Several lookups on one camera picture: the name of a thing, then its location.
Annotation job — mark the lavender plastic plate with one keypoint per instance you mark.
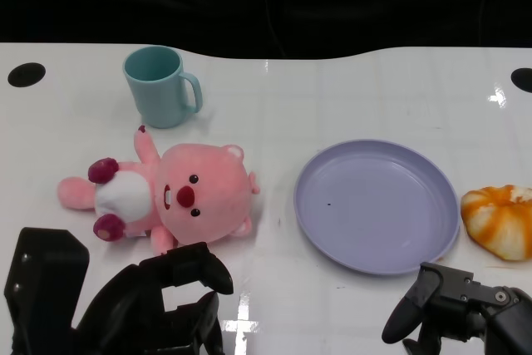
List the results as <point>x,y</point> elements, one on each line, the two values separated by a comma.
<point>374,209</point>

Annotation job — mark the pink plush beaver doll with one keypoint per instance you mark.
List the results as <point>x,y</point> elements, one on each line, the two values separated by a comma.
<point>208,193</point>

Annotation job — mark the teal plastic mug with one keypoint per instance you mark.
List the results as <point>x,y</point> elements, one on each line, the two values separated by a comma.
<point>156,89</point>

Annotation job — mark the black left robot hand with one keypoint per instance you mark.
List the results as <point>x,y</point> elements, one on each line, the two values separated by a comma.
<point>137,301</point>

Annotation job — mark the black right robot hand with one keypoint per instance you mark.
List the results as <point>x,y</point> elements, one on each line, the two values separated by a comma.
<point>457,305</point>

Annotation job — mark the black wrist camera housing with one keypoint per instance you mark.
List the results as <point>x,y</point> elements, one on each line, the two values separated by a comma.
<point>45,272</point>

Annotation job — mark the orange white striped bread bun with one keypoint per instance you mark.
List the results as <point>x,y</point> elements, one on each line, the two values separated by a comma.
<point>498,222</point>

